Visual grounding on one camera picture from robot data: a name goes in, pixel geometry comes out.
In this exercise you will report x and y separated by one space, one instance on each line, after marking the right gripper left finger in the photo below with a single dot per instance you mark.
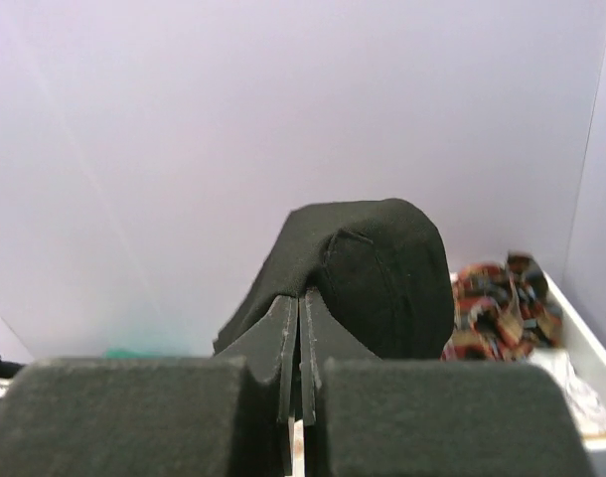
228 415

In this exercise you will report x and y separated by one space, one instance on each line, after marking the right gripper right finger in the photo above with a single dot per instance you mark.
365 416

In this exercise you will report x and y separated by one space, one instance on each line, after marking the black long sleeve shirt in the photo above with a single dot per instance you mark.
380 267

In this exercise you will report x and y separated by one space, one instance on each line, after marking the green t-shirt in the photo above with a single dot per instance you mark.
154 350

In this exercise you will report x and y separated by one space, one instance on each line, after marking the red plaid shirt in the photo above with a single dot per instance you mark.
502 311

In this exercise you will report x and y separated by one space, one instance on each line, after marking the white garment in bin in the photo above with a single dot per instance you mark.
584 403

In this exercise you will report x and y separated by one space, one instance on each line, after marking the white plastic bin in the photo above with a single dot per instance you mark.
588 357

